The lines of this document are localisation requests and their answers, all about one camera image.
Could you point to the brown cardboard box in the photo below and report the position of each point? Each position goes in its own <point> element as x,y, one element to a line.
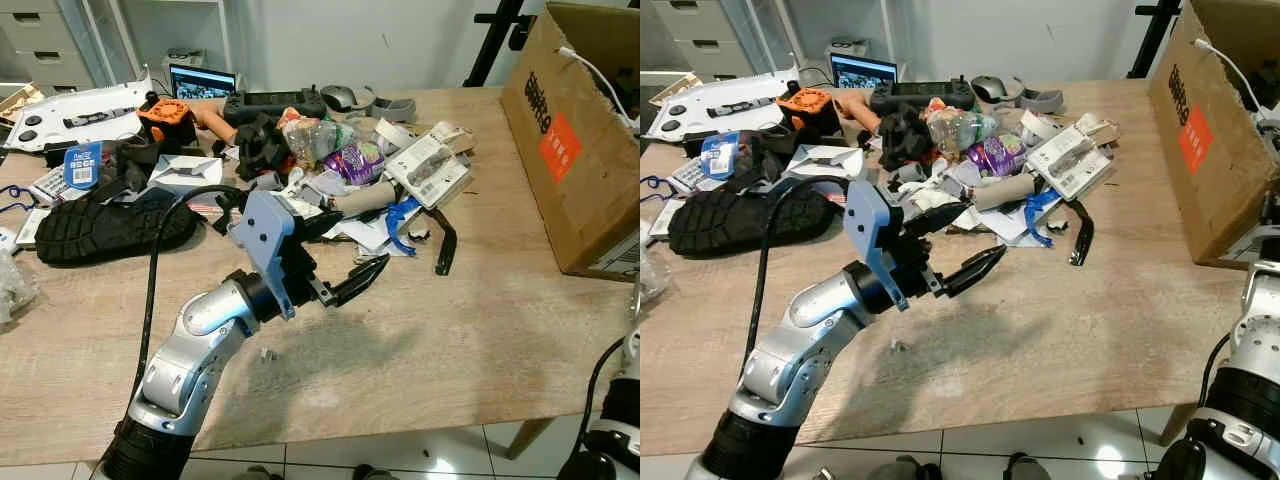
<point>575,150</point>
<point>1215,140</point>

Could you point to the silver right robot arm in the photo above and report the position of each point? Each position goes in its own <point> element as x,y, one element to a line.
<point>618,420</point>
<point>1245,380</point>

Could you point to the black metal stand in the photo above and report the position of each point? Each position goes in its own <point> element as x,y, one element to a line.
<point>1150,35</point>
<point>495,40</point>

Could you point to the white printed packaging box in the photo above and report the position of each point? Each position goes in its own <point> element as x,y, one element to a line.
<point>1072,160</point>
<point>430,168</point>

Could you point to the black remote controller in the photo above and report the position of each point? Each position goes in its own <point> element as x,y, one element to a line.
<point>275,104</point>
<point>922,95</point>

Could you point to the white keypad device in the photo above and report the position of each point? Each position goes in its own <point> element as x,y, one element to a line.
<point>48,186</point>
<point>686,175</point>

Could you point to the grey curved band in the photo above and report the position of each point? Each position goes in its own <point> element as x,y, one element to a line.
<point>1043,100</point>
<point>395,107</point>

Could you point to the blue product tag card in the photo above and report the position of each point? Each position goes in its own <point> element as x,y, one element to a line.
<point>82,167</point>
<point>720,157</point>

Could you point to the crushed clear plastic bottle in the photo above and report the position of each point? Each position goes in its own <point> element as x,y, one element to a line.
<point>960,127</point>
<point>315,135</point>

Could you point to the purple snack wrapper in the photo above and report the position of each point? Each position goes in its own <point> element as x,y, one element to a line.
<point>1000,155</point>
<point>358,162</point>

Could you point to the grey filing cabinet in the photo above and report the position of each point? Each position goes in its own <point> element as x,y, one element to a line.
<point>690,30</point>
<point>40,40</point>

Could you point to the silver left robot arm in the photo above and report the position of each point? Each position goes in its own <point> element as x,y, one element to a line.
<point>190,345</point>
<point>800,340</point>

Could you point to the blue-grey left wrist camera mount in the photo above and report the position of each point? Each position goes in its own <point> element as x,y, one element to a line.
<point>872,220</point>
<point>268,225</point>

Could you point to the small laptop screen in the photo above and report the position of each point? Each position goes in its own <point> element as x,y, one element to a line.
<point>864,72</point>
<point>203,83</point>

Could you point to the blue plastic strip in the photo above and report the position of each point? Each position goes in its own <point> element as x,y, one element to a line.
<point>1040,208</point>
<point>402,215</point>

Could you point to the clear plastic bag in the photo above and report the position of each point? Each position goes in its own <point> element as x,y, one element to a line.
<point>14,285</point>
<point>652,280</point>

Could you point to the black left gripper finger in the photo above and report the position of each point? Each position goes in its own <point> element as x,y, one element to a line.
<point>360,283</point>
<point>932,220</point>
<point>318,226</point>
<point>972,275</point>

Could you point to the black rubber shoe sole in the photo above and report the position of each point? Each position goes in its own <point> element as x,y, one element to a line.
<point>745,220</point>
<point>105,228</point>

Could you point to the white folded paper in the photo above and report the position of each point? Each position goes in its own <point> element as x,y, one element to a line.
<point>185,172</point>
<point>825,160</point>

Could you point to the black crumpled plastic part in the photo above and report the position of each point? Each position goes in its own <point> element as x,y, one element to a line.
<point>905,137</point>
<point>260,145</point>

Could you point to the grey computer mouse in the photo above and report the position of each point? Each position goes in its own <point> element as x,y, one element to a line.
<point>343,96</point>
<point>995,87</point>

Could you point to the white plastic shell panel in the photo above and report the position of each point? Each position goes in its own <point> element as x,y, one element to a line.
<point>75,112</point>
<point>715,103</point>

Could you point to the wooden table leg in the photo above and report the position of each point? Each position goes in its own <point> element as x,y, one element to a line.
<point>528,438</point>
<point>1180,425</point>

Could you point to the brown cardboard tube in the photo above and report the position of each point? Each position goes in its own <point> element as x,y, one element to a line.
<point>365,197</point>
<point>1005,190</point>

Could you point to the orange fan housing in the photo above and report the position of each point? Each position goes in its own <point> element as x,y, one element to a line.
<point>806,105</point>
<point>166,115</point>

